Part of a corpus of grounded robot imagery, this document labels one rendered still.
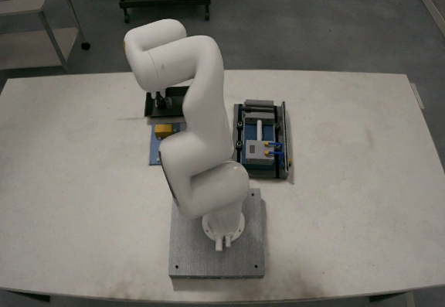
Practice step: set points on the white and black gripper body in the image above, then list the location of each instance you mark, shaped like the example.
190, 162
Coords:
153, 94

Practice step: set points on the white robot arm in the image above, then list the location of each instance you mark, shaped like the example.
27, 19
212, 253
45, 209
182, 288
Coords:
194, 160

